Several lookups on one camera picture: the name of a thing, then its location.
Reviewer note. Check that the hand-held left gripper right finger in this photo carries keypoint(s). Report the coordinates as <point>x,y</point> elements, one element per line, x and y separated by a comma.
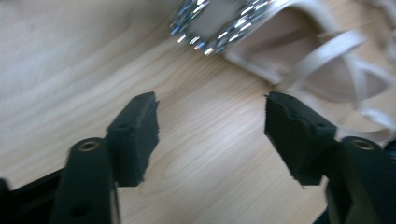
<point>299,140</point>

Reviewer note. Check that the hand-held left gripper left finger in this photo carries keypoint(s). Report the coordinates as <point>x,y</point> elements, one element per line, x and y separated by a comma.
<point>134,140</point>

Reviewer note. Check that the beige rhinestone buckle sandal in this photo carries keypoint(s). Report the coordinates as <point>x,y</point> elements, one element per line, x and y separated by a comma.
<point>277,46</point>

